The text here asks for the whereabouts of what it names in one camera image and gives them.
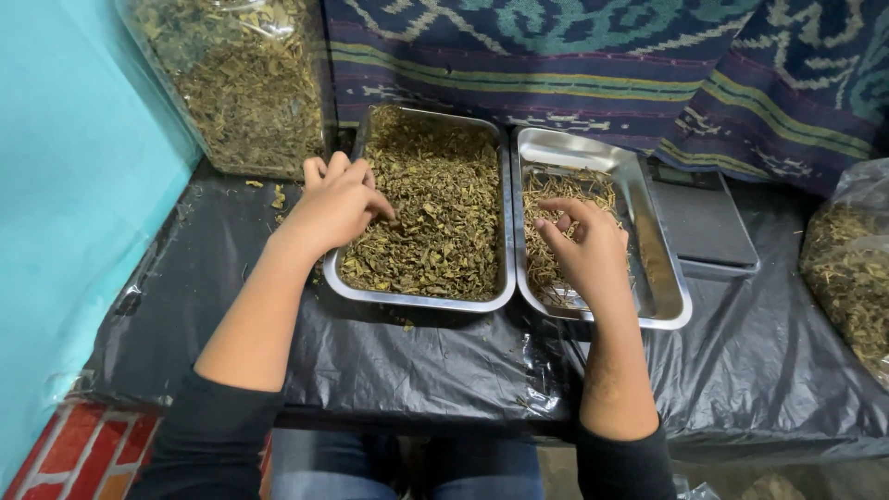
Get person's left hand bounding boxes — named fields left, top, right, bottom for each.
left=281, top=151, right=398, bottom=256

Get person's right hand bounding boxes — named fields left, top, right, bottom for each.
left=533, top=197, right=630, bottom=312

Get steel tray of dried stems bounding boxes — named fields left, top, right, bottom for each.
left=510, top=125, right=693, bottom=331

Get scattered dried leaf bits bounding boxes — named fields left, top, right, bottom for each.
left=244, top=179, right=288, bottom=225

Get heap of dried stems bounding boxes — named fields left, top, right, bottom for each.
left=522, top=168, right=634, bottom=306

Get steel tray of dried leaves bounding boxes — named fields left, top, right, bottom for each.
left=323, top=104, right=517, bottom=314

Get heap of dried green leaves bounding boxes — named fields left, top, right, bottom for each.
left=339, top=106, right=502, bottom=302

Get black digital scale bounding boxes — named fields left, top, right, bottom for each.
left=645, top=161, right=761, bottom=280

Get clear bag of dried leaves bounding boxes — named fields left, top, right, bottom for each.
left=117, top=0, right=338, bottom=181

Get black plastic sheet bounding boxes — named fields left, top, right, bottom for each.
left=82, top=158, right=889, bottom=465

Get blue patterned woven cloth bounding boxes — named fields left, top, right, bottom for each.
left=321, top=0, right=889, bottom=198

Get large clear bag of leaves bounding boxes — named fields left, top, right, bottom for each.
left=799, top=158, right=889, bottom=390

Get person's legs in jeans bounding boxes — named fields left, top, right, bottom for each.
left=269, top=429, right=546, bottom=500

